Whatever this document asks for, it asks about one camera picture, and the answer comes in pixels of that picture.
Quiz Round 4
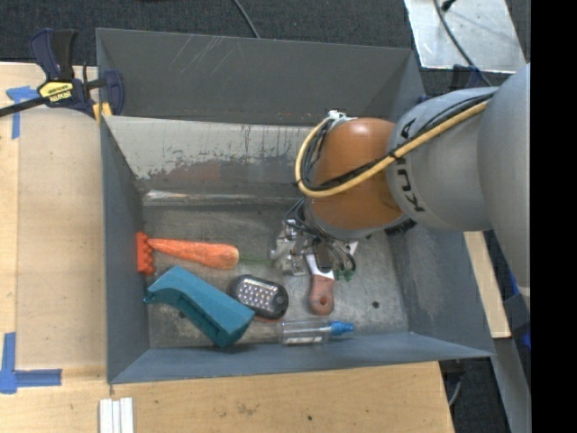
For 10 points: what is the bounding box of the black oval work light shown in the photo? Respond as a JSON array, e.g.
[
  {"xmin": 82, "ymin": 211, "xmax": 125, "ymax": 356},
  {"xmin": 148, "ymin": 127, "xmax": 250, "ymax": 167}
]
[{"xmin": 228, "ymin": 273, "xmax": 290, "ymax": 321}]

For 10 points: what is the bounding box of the clear plastic spray bottle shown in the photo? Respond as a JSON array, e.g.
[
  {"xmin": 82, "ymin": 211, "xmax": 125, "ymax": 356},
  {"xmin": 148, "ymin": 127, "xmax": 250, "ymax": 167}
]
[{"xmin": 279, "ymin": 318, "xmax": 356, "ymax": 347}]

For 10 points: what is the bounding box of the orange toy carrot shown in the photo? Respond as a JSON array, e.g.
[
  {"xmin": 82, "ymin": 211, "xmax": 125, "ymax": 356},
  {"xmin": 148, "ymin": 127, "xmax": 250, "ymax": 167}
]
[{"xmin": 146, "ymin": 237, "xmax": 241, "ymax": 271}]

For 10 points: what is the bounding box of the teal toy drill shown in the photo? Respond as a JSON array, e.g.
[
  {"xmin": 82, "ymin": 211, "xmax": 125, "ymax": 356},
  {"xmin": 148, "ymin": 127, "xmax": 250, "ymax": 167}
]
[{"xmin": 142, "ymin": 264, "xmax": 257, "ymax": 350}]

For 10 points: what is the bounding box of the orange studded block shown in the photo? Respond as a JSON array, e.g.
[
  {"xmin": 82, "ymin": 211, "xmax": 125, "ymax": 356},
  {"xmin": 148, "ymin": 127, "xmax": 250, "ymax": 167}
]
[{"xmin": 135, "ymin": 231, "xmax": 157, "ymax": 277}]

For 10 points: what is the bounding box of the grey metal bin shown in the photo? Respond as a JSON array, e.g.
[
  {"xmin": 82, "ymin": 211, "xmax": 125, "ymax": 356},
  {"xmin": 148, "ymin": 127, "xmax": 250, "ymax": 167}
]
[{"xmin": 95, "ymin": 27, "xmax": 498, "ymax": 385}]

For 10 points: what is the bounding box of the pale wood board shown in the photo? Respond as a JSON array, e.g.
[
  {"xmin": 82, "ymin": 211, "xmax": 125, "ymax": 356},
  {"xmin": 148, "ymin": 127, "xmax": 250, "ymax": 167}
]
[{"xmin": 15, "ymin": 106, "xmax": 112, "ymax": 372}]

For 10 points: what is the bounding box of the red-brown handled wrench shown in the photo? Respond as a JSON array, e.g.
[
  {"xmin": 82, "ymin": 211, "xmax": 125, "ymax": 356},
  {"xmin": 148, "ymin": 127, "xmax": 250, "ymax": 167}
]
[{"xmin": 305, "ymin": 251, "xmax": 337, "ymax": 317}]

